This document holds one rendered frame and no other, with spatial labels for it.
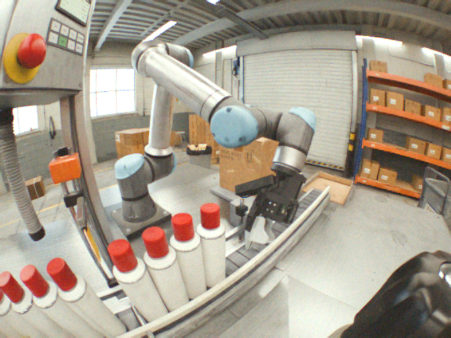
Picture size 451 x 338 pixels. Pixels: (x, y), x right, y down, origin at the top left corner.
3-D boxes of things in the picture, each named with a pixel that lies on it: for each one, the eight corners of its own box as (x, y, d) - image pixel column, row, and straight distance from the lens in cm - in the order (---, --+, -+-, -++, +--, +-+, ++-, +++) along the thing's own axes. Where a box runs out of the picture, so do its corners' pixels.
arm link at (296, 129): (287, 115, 51) (317, 123, 50) (275, 151, 47) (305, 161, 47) (286, 100, 44) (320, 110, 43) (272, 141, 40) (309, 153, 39)
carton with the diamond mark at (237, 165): (258, 202, 79) (262, 141, 70) (219, 186, 92) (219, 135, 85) (286, 182, 103) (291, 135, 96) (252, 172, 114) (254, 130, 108)
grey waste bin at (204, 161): (200, 188, 290) (198, 151, 270) (184, 182, 321) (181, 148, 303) (217, 180, 318) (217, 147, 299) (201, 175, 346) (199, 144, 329)
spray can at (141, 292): (147, 328, 40) (98, 262, 24) (143, 307, 42) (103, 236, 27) (172, 322, 39) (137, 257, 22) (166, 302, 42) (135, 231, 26)
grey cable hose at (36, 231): (30, 244, 37) (-8, 113, 33) (33, 233, 39) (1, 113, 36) (45, 240, 35) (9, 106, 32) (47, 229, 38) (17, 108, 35)
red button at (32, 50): (14, 38, 25) (29, 26, 22) (37, 44, 26) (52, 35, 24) (9, 73, 23) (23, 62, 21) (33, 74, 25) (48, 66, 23)
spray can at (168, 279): (180, 318, 39) (151, 251, 22) (160, 305, 41) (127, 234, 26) (194, 302, 41) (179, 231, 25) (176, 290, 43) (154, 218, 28)
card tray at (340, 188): (343, 205, 95) (345, 198, 93) (299, 190, 100) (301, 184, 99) (352, 186, 123) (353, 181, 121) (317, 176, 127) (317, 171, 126)
